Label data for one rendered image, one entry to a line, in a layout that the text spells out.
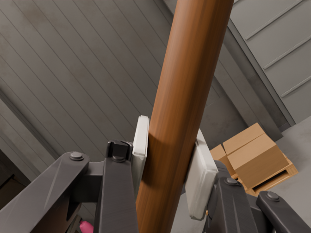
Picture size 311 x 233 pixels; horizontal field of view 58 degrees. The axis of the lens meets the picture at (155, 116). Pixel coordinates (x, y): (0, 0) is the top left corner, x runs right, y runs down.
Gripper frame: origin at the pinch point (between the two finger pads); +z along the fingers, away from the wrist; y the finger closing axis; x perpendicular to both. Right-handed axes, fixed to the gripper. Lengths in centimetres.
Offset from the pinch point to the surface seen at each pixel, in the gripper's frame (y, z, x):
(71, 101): -98, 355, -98
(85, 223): -45, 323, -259
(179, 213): 77, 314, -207
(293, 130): 200, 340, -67
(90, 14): -90, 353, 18
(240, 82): 112, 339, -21
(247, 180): 126, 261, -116
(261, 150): 132, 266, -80
